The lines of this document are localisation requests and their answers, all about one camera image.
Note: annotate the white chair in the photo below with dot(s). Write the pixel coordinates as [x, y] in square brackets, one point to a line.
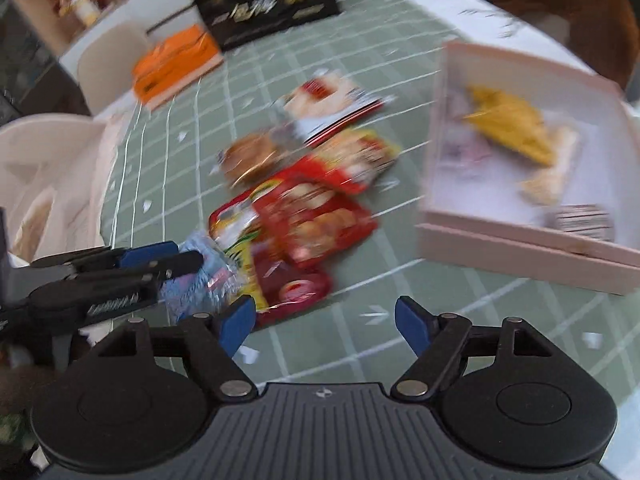
[112, 62]
[47, 170]

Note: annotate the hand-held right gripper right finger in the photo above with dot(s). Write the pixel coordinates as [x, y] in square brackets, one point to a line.
[412, 324]

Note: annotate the red biscuit snack packet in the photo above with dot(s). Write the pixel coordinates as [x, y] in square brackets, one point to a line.
[312, 220]

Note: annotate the red white snack pack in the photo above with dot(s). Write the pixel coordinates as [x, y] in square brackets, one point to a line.
[75, 4]

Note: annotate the orange box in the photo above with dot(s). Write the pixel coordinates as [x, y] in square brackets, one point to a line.
[172, 62]

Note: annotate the black printed carton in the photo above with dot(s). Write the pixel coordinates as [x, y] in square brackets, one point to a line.
[265, 0]

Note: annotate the yellow green snack packet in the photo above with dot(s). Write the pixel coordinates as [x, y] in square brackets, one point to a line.
[242, 250]

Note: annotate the blue snack packet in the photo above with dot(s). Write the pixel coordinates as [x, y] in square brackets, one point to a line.
[200, 287]

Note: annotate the pink cardboard box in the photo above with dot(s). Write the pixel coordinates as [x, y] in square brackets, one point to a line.
[505, 247]

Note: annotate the brown chair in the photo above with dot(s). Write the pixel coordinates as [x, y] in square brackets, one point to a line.
[575, 5]

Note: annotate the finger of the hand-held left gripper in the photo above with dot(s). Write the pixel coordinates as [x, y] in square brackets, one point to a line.
[145, 254]
[172, 266]

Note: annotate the dark red snack packet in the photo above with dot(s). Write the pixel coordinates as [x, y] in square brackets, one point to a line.
[292, 287]

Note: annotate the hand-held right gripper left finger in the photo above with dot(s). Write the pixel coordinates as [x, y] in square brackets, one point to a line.
[236, 322]

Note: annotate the green checked tablecloth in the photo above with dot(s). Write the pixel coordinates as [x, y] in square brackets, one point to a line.
[440, 52]

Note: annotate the brown round bread packet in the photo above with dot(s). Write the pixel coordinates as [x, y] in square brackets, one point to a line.
[250, 157]

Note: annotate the yellow red snack packet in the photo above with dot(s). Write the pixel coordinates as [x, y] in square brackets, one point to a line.
[362, 152]

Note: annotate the dark striped snack packet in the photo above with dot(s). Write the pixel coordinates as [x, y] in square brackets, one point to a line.
[582, 221]

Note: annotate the wooden wall shelf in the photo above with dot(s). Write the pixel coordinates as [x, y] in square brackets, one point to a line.
[35, 15]

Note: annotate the pink white snack packet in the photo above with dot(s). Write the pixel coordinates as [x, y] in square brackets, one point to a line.
[465, 151]

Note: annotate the white red snack packet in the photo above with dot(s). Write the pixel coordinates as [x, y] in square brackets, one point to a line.
[325, 95]

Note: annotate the pale beige snack packet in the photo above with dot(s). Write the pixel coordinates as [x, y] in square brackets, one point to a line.
[552, 172]

